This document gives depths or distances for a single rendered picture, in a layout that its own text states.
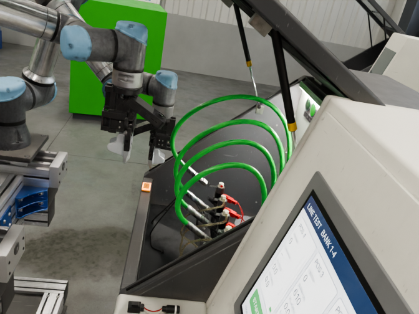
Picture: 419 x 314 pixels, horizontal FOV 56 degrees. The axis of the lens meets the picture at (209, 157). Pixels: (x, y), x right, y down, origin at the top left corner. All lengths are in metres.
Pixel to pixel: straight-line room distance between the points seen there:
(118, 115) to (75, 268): 1.69
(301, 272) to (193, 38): 7.15
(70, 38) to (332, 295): 0.71
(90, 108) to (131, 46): 3.70
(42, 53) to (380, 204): 1.27
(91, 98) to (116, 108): 3.58
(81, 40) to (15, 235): 0.57
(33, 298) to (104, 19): 3.03
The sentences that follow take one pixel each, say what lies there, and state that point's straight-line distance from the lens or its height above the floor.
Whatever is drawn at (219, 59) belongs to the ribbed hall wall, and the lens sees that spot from 7.78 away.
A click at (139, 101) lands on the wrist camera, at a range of 1.02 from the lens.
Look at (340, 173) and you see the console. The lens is 0.66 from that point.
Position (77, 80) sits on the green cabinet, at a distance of 4.56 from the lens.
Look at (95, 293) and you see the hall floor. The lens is 2.44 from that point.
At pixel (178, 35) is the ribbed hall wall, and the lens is 7.66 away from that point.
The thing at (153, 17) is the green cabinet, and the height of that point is 1.23.
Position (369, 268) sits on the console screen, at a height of 1.43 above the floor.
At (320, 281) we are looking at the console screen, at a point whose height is 1.35.
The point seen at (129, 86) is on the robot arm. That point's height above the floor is 1.44.
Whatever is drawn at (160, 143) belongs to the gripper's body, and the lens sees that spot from 1.41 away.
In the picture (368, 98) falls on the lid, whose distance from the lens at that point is 0.84.
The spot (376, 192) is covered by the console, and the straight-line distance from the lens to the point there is 0.57.
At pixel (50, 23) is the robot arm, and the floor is 1.55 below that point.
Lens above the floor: 1.71
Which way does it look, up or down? 24 degrees down
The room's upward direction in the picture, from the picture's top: 11 degrees clockwise
